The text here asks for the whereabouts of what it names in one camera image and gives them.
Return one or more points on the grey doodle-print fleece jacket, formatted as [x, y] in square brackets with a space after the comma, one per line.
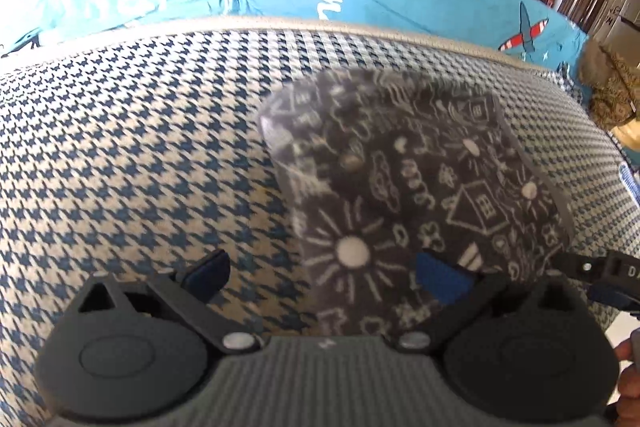
[425, 167]

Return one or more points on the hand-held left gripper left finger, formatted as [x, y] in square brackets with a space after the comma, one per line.
[210, 269]

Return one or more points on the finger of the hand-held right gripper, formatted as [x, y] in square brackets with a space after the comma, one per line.
[575, 263]

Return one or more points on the person's right hand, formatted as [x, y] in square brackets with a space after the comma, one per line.
[627, 382]

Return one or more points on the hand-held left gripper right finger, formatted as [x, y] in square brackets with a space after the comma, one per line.
[442, 277]

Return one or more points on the beige patterned cushion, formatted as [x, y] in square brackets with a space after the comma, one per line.
[610, 82]

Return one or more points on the white appliance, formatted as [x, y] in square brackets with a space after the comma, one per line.
[620, 12]

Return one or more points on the houndstooth sofa cover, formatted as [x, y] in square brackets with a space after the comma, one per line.
[150, 132]

